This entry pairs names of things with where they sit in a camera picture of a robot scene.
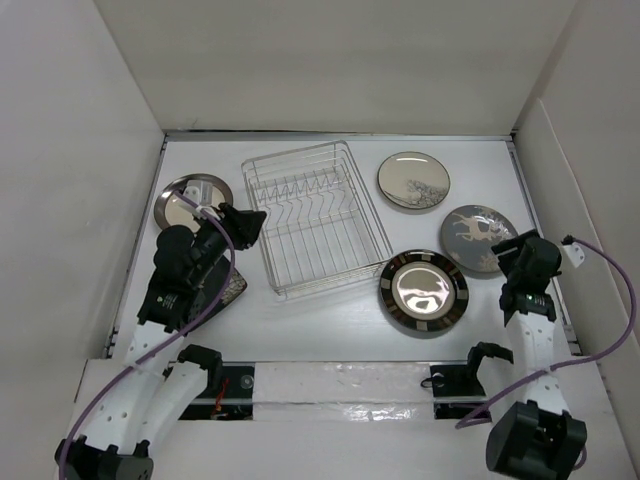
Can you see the brown rim cream plate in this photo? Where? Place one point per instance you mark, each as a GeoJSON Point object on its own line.
{"type": "Point", "coordinates": [169, 210]}

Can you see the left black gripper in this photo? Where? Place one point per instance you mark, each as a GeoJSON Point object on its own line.
{"type": "Point", "coordinates": [243, 225]}

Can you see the black striped rim plate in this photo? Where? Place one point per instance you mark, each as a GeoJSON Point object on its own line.
{"type": "Point", "coordinates": [423, 291]}

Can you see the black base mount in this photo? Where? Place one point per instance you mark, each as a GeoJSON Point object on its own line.
{"type": "Point", "coordinates": [230, 400]}
{"type": "Point", "coordinates": [455, 394]}

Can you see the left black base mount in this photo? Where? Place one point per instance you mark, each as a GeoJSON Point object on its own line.
{"type": "Point", "coordinates": [230, 400]}

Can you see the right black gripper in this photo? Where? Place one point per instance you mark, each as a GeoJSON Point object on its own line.
{"type": "Point", "coordinates": [505, 260]}

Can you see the black square floral plate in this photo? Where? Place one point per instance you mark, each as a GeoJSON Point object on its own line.
{"type": "Point", "coordinates": [232, 287]}

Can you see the grey plate with deer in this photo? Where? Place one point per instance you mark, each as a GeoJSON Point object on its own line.
{"type": "Point", "coordinates": [468, 234]}

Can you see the cream plate with tree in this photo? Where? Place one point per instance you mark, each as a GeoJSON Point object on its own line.
{"type": "Point", "coordinates": [413, 181]}

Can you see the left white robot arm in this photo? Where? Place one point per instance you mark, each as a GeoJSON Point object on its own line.
{"type": "Point", "coordinates": [116, 433]}

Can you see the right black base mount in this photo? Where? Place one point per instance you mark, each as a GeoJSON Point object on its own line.
{"type": "Point", "coordinates": [455, 394]}

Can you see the wire dish rack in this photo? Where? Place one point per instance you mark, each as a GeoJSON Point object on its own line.
{"type": "Point", "coordinates": [322, 229]}

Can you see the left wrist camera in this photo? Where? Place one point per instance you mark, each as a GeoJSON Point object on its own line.
{"type": "Point", "coordinates": [198, 192]}

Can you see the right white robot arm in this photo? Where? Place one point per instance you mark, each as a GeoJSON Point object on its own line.
{"type": "Point", "coordinates": [533, 433]}

